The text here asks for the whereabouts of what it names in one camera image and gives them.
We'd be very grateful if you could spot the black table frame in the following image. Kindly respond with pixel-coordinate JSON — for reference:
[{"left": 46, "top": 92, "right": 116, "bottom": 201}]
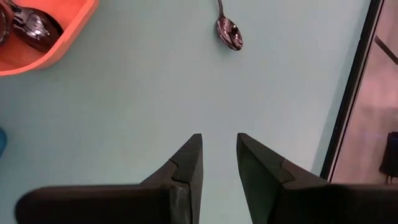
[{"left": 320, "top": 0, "right": 386, "bottom": 181}]

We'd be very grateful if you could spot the blue plastic bin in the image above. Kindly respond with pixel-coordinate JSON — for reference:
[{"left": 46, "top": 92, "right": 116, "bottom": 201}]
[{"left": 0, "top": 126, "right": 7, "bottom": 158}]

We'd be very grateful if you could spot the green table mat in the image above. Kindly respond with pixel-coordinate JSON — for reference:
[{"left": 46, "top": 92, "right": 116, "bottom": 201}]
[{"left": 0, "top": 0, "right": 379, "bottom": 224}]

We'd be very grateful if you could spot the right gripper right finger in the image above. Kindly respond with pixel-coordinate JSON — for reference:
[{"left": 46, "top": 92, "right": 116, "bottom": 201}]
[{"left": 237, "top": 133, "right": 398, "bottom": 224}]

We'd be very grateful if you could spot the black frame clamp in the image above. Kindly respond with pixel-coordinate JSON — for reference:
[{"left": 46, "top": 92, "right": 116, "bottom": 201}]
[{"left": 378, "top": 131, "right": 398, "bottom": 185}]

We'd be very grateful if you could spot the black spoon blue handle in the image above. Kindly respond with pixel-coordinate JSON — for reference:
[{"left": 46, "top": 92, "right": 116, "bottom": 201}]
[
  {"left": 11, "top": 6, "right": 65, "bottom": 53},
  {"left": 0, "top": 0, "right": 14, "bottom": 47},
  {"left": 216, "top": 0, "right": 244, "bottom": 52}
]

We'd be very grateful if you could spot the orange plastic bin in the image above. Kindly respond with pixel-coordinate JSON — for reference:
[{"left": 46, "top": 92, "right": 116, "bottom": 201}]
[{"left": 0, "top": 0, "right": 100, "bottom": 77}]

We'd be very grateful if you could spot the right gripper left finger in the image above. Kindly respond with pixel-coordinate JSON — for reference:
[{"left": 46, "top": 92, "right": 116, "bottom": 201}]
[{"left": 14, "top": 133, "right": 205, "bottom": 224}]

